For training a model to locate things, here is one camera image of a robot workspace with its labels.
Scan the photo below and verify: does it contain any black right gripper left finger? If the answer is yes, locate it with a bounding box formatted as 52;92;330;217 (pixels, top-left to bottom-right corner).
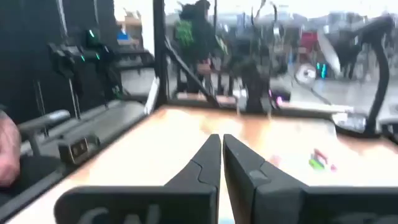
164;134;222;224

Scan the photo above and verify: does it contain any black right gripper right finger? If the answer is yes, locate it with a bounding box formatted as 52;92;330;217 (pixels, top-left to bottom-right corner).
223;134;309;224

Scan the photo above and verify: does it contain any green thin marker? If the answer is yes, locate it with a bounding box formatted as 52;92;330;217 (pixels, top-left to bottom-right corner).
308;158;326;171

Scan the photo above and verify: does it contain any black computer with blue light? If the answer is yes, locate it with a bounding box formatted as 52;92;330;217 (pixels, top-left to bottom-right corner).
269;88;292;108

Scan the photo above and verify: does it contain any round floor fan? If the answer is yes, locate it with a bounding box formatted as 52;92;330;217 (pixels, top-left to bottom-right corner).
294;63;317;85

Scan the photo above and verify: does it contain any person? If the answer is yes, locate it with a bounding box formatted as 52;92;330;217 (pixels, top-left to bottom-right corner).
174;0;226;94

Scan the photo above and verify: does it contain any grey chair armrest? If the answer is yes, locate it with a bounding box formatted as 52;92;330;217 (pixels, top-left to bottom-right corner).
17;109;72;156

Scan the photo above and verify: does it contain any black desk lamp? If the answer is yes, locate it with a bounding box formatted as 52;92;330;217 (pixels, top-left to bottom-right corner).
316;14;397;138

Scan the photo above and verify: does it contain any person's hand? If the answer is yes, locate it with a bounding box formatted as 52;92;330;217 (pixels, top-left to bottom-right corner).
0;110;22;188

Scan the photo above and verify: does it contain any grey table-level camera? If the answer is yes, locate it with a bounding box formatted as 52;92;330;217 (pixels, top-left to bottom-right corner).
58;134;101;165

